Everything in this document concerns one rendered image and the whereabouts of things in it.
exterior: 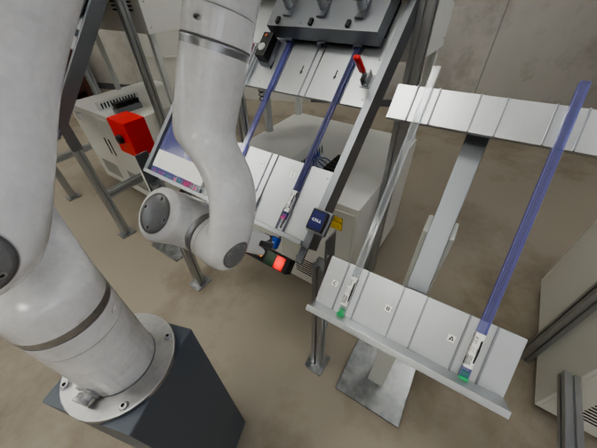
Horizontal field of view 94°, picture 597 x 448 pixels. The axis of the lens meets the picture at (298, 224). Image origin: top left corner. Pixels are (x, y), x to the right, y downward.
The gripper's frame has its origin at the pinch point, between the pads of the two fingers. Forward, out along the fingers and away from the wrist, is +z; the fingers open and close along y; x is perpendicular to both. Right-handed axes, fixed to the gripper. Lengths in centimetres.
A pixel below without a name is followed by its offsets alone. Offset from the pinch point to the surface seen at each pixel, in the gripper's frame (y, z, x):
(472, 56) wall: -3, 238, 236
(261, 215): -7.1, 5.2, 5.1
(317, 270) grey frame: 11.6, 12.8, -2.5
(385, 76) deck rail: 10, 5, 49
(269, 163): -11.7, 5.1, 19.6
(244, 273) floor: -46, 72, -30
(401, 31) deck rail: 10, 4, 61
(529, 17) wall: 31, 222, 267
